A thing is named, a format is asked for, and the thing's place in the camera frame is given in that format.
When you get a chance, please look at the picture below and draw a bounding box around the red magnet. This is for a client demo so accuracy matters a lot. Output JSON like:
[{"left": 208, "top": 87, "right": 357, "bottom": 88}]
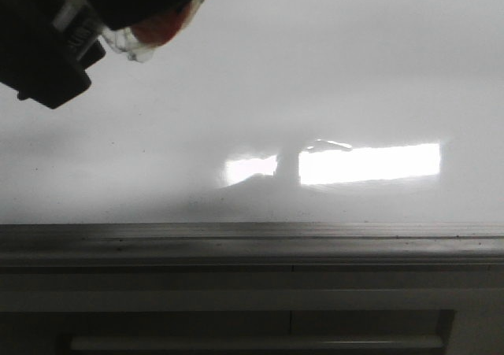
[{"left": 102, "top": 0, "right": 205, "bottom": 63}]

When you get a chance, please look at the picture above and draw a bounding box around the white black whiteboard marker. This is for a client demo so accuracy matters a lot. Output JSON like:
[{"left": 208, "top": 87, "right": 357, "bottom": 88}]
[{"left": 52, "top": 0, "right": 104, "bottom": 61}]

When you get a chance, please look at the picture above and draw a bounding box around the white whiteboard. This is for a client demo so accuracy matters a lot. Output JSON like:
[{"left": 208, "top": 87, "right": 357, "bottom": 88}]
[{"left": 1, "top": 0, "right": 503, "bottom": 224}]

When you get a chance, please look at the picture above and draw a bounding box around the grey aluminium whiteboard frame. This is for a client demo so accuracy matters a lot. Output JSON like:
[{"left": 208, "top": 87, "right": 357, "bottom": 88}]
[{"left": 1, "top": 222, "right": 503, "bottom": 268}]

